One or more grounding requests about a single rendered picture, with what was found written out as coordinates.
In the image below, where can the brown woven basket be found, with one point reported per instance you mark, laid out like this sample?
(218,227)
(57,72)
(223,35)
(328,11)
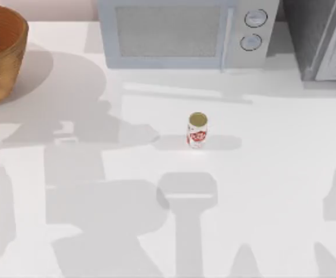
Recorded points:
(0,58)

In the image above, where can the red and white can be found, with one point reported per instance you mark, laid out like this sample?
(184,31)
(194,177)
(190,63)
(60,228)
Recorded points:
(197,131)

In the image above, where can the microwave door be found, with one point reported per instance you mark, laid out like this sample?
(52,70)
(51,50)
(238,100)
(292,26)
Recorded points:
(165,32)

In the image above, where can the round microwave knob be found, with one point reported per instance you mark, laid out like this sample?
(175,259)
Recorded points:
(251,42)
(256,17)

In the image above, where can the pale microwave oven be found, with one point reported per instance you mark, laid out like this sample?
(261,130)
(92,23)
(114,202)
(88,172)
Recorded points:
(269,34)

